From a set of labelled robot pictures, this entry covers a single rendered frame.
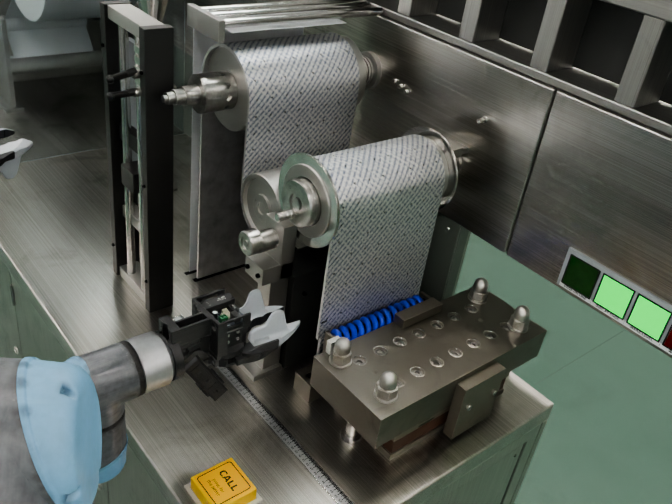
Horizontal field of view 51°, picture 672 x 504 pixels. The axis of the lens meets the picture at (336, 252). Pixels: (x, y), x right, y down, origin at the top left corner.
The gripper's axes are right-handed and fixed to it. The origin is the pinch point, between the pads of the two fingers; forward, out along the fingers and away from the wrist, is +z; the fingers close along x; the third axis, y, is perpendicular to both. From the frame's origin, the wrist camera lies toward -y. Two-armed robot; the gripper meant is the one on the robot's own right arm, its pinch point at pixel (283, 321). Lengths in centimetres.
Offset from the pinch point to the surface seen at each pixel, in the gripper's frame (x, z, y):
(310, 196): 3.4, 5.6, 18.5
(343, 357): -7.7, 6.2, -4.3
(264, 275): 7.5, 1.3, 3.6
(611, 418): 2, 159, -109
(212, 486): -8.7, -17.2, -17.0
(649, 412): -4, 175, -109
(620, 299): -31, 40, 9
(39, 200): 84, -8, -17
